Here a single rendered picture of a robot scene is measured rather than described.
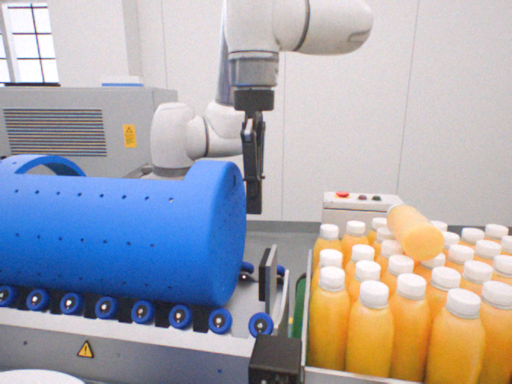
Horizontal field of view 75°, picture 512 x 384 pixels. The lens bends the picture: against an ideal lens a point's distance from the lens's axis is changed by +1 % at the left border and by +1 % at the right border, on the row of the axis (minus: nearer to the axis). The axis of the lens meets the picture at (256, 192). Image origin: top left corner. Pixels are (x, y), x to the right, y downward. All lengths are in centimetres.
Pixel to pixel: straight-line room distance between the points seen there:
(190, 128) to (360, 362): 89
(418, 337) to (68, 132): 227
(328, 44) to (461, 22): 313
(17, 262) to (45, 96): 189
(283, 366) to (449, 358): 23
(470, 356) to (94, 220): 60
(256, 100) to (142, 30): 311
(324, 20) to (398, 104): 291
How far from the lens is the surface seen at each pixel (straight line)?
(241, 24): 60
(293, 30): 63
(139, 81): 246
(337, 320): 57
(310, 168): 342
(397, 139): 355
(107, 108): 235
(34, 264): 73
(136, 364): 74
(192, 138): 119
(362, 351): 56
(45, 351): 84
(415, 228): 62
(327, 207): 88
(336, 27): 67
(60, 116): 251
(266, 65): 60
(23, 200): 73
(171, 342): 69
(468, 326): 56
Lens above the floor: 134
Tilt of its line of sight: 15 degrees down
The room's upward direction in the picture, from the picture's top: straight up
